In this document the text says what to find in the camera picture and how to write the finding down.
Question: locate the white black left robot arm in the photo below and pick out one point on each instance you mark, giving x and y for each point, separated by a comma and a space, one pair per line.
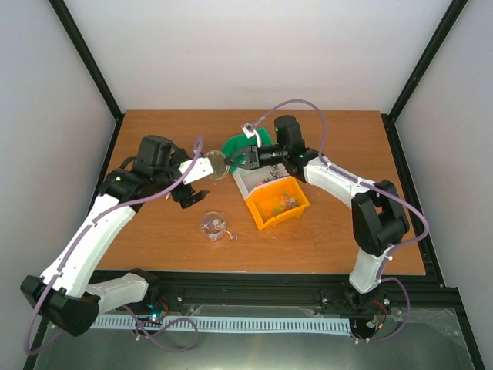
62, 293

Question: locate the black aluminium frame rail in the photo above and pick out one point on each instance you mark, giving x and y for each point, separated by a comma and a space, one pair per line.
425, 327

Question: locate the rainbow lollipop on table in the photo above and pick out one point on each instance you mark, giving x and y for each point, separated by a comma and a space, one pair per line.
232, 236

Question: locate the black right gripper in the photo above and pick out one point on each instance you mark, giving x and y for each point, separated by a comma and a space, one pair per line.
249, 157

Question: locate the white translucent plastic bin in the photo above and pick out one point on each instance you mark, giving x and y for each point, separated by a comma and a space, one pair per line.
250, 180

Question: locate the green plastic bin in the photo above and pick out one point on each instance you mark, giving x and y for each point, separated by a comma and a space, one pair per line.
235, 143

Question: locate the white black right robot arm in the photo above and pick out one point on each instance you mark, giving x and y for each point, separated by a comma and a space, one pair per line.
378, 214

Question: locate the clear plastic jar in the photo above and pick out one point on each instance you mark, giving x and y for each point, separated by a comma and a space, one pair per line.
213, 226

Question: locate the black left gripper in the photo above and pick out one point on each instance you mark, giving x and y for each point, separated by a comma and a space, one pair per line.
184, 196

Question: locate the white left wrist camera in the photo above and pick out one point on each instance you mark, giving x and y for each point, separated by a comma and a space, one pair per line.
201, 169

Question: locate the gold metal jar lid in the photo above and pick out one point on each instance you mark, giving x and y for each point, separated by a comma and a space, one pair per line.
217, 160

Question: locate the orange plastic bin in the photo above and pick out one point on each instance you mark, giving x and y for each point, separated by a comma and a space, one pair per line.
276, 202

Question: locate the light blue slotted cable duct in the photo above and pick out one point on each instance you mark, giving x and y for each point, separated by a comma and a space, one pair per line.
245, 325

